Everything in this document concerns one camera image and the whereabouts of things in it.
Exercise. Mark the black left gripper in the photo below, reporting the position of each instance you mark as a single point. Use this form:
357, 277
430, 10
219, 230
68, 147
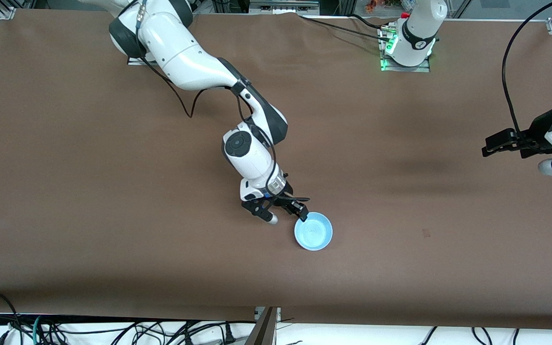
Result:
536, 130

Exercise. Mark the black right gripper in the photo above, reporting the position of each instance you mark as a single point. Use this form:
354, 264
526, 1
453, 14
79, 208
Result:
285, 199

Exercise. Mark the blue bowl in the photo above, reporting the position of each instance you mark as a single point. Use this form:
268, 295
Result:
314, 232

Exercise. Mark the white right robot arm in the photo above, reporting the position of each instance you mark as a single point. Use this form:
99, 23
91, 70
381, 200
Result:
180, 52

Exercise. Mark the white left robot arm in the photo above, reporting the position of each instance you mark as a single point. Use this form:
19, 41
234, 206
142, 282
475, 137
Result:
417, 33

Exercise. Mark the black power plug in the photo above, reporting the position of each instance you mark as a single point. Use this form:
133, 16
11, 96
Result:
228, 333

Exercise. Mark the orange colourful object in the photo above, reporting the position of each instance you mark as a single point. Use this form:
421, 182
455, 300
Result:
376, 5

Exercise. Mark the brown table cover sheet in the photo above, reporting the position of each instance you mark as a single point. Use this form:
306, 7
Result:
113, 191

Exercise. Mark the white power strip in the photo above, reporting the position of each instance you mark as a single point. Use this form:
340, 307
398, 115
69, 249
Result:
283, 5

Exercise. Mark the aluminium profile post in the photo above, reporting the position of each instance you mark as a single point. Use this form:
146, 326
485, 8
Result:
264, 330

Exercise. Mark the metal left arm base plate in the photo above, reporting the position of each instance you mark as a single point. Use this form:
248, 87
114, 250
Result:
387, 64

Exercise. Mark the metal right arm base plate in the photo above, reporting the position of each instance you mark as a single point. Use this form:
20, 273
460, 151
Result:
137, 60

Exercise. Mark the aluminium corner bracket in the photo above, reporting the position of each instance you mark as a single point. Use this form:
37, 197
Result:
6, 12

